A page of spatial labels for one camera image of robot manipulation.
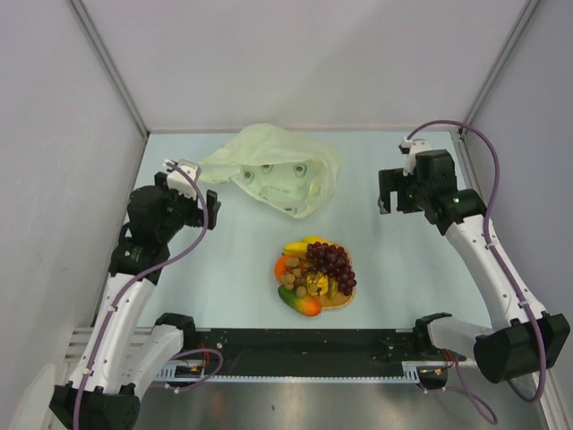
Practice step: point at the white slotted cable duct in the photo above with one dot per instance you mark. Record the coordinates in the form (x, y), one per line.
(407, 374)

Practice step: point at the pale green plastic bag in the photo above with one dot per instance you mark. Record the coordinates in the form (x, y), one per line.
(288, 171)

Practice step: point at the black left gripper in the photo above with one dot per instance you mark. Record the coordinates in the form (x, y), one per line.
(197, 215)

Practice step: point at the orange woven wicker tray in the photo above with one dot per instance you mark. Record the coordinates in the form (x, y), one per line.
(339, 302)

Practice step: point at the orange fake persimmon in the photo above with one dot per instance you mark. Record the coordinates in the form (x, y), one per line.
(282, 271)

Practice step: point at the green orange fake mango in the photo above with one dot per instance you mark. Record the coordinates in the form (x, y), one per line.
(307, 305)

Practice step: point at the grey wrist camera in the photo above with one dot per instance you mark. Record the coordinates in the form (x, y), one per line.
(411, 148)
(182, 176)

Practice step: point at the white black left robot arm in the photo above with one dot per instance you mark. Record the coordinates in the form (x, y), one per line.
(105, 389)

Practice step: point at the brown fake longan branch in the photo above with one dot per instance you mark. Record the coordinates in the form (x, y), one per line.
(305, 279)

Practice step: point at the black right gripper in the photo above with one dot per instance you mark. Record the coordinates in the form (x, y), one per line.
(390, 181)

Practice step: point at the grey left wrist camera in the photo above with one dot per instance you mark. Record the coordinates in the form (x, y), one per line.
(182, 176)

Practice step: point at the dark red fake grapes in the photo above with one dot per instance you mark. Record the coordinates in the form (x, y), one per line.
(331, 262)

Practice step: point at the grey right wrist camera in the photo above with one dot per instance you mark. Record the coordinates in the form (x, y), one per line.
(411, 148)

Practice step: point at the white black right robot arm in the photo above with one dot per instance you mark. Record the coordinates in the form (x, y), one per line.
(523, 337)

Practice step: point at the yellow fake banana bunch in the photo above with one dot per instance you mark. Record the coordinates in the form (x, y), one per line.
(298, 249)

